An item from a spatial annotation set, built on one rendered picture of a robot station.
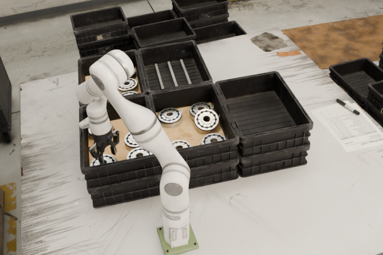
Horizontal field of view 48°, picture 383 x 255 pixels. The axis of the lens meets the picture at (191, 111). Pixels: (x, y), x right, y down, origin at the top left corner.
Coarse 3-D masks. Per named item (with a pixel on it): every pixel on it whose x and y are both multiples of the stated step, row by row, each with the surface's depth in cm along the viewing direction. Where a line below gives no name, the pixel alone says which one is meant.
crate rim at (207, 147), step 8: (176, 88) 192; (184, 88) 192; (216, 88) 190; (152, 104) 187; (224, 104) 181; (224, 112) 177; (232, 128) 169; (208, 144) 163; (216, 144) 163; (224, 144) 163; (232, 144) 164; (184, 152) 162; (192, 152) 162
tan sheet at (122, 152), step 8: (120, 120) 193; (120, 128) 189; (88, 136) 186; (120, 136) 185; (88, 144) 182; (120, 144) 181; (104, 152) 178; (120, 152) 177; (128, 152) 177; (120, 160) 173
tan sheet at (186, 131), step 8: (184, 112) 195; (184, 120) 190; (192, 120) 190; (208, 120) 189; (168, 128) 187; (176, 128) 186; (184, 128) 186; (192, 128) 186; (168, 136) 183; (176, 136) 182; (184, 136) 182; (192, 136) 182; (200, 136) 182; (224, 136) 181; (192, 144) 178; (200, 144) 178
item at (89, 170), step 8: (136, 96) 189; (144, 96) 189; (88, 104) 187; (80, 112) 183; (80, 120) 179; (80, 128) 175; (80, 136) 171; (80, 144) 167; (80, 152) 164; (80, 160) 160; (128, 160) 159; (136, 160) 159; (144, 160) 160; (152, 160) 160; (80, 168) 157; (88, 168) 157; (96, 168) 157; (104, 168) 158; (112, 168) 159
